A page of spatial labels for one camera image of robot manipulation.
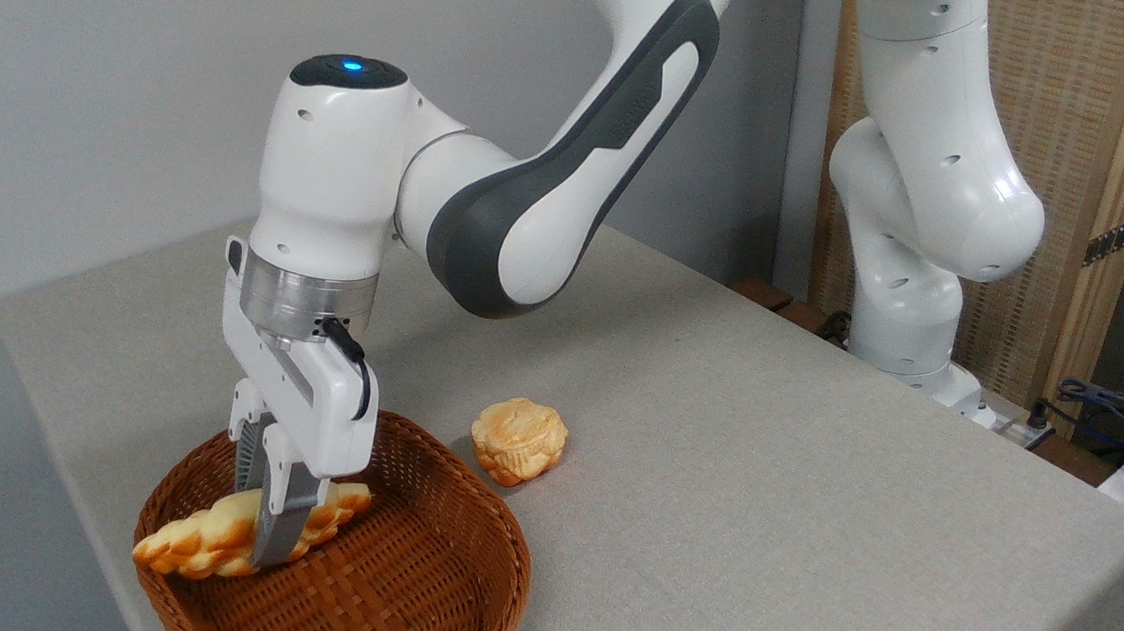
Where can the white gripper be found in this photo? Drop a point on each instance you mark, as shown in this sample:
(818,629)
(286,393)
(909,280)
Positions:
(329,408)

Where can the long braided bread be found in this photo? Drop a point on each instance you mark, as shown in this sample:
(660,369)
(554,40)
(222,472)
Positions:
(203,538)

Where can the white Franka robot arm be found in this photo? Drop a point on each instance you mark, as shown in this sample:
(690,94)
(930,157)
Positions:
(575,156)

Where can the round flower-shaped bread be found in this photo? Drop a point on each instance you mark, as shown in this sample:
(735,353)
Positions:
(518,439)

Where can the brown wicker basket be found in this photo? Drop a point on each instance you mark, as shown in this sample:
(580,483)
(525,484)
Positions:
(422,565)

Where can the black plug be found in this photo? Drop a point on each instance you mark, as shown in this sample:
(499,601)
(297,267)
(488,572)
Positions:
(1040,415)

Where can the dark metal screen hinge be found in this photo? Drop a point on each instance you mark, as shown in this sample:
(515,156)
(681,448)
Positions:
(1115,239)

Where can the wooden rattan folding screen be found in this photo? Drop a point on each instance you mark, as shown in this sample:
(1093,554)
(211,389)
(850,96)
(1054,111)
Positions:
(1075,105)

